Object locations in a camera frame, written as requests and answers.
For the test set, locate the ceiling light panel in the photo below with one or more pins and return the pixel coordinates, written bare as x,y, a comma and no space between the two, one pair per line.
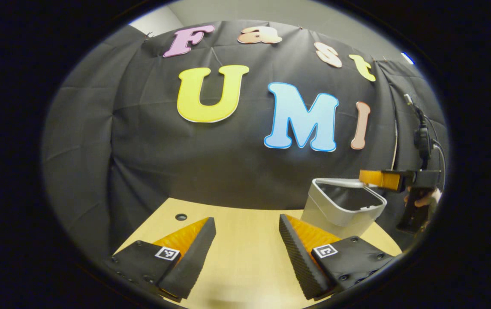
408,58

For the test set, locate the white desktop garbage bin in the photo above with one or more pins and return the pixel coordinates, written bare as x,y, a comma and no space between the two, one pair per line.
335,219

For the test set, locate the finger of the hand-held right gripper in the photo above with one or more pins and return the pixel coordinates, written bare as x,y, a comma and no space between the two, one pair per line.
378,178

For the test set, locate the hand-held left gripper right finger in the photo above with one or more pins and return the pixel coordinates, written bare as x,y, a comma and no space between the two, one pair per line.
301,266

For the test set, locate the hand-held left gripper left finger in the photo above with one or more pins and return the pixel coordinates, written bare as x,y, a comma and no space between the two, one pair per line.
194,262

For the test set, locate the wooden desktop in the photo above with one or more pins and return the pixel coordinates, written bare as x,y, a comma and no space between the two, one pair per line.
245,257

